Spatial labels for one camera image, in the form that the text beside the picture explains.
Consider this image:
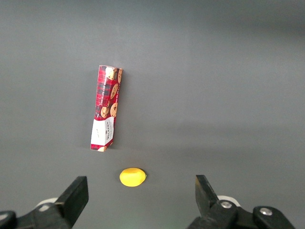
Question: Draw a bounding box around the red tartan cookie box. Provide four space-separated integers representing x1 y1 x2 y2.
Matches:
90 64 123 153

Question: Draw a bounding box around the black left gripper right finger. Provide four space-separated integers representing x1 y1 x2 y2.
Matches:
185 174 296 229

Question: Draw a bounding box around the yellow lemon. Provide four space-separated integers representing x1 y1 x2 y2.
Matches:
119 167 148 188

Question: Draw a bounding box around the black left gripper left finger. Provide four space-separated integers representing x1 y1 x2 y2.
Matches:
0 176 90 229

